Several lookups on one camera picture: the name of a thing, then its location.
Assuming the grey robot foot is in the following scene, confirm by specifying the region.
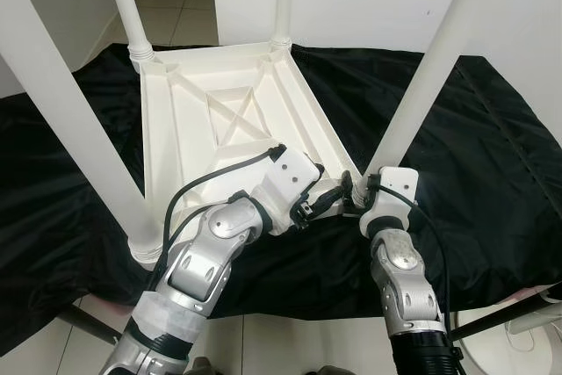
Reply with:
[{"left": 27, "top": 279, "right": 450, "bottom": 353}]
[
  {"left": 189, "top": 357, "right": 220, "bottom": 375},
  {"left": 312, "top": 364, "right": 357, "bottom": 375}
]

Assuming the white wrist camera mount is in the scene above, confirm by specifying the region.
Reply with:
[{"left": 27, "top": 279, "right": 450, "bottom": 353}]
[
  {"left": 255, "top": 151, "right": 321, "bottom": 235},
  {"left": 360, "top": 167, "right": 418, "bottom": 235}
]

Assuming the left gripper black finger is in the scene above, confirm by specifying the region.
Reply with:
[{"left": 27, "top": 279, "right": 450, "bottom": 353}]
[{"left": 309, "top": 184, "right": 349, "bottom": 218}]

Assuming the grey right robot foot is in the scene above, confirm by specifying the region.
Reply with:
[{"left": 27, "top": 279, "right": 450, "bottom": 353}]
[{"left": 312, "top": 364, "right": 357, "bottom": 375}]

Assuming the black table cloth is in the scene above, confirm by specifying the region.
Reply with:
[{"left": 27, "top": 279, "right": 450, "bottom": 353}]
[{"left": 0, "top": 41, "right": 562, "bottom": 354}]

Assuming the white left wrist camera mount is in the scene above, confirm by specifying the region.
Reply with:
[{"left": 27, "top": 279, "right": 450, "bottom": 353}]
[{"left": 255, "top": 151, "right": 321, "bottom": 235}]

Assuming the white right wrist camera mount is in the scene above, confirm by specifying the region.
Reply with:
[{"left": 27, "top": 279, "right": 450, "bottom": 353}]
[{"left": 360, "top": 167, "right": 418, "bottom": 235}]

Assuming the white plastic children table top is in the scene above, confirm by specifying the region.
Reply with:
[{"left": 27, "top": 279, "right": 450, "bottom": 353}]
[{"left": 127, "top": 40, "right": 365, "bottom": 266}]

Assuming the grey left robot foot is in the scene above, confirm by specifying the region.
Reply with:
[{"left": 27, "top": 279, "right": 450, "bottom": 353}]
[{"left": 189, "top": 357, "right": 220, "bottom": 375}]

